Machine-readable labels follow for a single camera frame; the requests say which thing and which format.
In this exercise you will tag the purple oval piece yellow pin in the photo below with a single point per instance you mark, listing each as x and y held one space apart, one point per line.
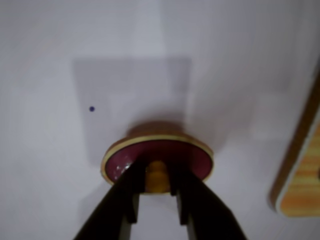
197 162

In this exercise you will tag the wooden shape puzzle board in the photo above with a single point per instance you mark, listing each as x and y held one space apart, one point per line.
305 180

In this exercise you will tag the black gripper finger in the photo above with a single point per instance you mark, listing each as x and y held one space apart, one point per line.
200 207
125 200

